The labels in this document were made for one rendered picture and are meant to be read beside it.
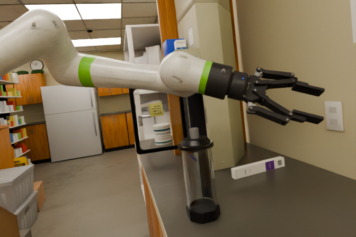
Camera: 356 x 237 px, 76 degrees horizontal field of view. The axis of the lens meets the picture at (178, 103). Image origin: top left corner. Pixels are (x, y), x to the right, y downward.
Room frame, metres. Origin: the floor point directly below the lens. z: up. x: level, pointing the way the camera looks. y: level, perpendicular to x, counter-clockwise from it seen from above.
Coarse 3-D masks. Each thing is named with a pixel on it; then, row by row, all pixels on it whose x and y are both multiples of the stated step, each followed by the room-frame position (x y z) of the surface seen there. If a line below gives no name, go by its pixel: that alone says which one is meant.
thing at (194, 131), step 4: (192, 128) 0.68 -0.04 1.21; (196, 128) 0.67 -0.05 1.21; (192, 132) 0.67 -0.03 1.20; (196, 132) 0.67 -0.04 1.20; (188, 136) 0.71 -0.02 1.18; (192, 136) 0.67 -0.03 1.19; (196, 136) 0.67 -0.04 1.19; (200, 136) 0.69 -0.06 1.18; (204, 136) 0.68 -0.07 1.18; (184, 140) 0.66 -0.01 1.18; (188, 140) 0.66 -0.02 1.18; (192, 140) 0.65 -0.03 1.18; (196, 140) 0.65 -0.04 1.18; (200, 140) 0.65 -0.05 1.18; (204, 140) 0.65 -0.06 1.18; (208, 140) 0.66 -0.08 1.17; (184, 144) 0.65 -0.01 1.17; (188, 144) 0.64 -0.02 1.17; (192, 144) 0.64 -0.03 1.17; (196, 144) 0.64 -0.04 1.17; (200, 144) 0.64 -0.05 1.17
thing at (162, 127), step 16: (144, 96) 1.30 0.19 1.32; (160, 96) 1.31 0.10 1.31; (176, 96) 1.32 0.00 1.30; (144, 112) 1.30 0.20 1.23; (160, 112) 1.31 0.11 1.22; (176, 112) 1.32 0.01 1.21; (144, 128) 1.30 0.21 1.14; (160, 128) 1.31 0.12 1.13; (176, 128) 1.32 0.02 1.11; (144, 144) 1.30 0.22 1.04; (160, 144) 1.31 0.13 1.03; (176, 144) 1.32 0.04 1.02
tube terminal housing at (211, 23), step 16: (192, 16) 1.08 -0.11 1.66; (208, 16) 1.05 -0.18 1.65; (224, 16) 1.13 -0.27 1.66; (208, 32) 1.05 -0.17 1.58; (224, 32) 1.11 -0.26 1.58; (192, 48) 1.13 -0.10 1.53; (208, 48) 1.04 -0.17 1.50; (224, 48) 1.09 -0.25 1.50; (224, 64) 1.07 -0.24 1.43; (208, 96) 1.04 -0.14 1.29; (208, 112) 1.04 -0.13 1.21; (224, 112) 1.05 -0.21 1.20; (240, 112) 1.22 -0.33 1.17; (208, 128) 1.03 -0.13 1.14; (224, 128) 1.05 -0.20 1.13; (240, 128) 1.20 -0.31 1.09; (224, 144) 1.05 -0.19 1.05; (240, 144) 1.17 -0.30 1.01; (224, 160) 1.05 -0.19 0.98
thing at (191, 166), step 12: (180, 144) 0.67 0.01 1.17; (204, 144) 0.64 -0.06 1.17; (192, 156) 0.64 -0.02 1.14; (204, 156) 0.64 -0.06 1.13; (192, 168) 0.64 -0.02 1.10; (204, 168) 0.64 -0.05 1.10; (192, 180) 0.64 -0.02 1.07; (204, 180) 0.64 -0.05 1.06; (192, 192) 0.64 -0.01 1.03; (204, 192) 0.64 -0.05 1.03; (192, 204) 0.65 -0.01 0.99; (204, 204) 0.64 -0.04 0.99; (216, 204) 0.66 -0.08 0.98
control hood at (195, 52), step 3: (195, 48) 1.03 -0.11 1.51; (198, 48) 1.04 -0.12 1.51; (174, 51) 1.02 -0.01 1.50; (183, 51) 1.01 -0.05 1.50; (186, 51) 1.02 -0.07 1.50; (189, 51) 1.02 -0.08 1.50; (192, 51) 1.03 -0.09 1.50; (195, 51) 1.03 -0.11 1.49; (198, 51) 1.03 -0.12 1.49; (192, 54) 1.02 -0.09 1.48; (195, 54) 1.03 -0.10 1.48; (198, 54) 1.03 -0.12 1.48; (198, 57) 1.03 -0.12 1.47
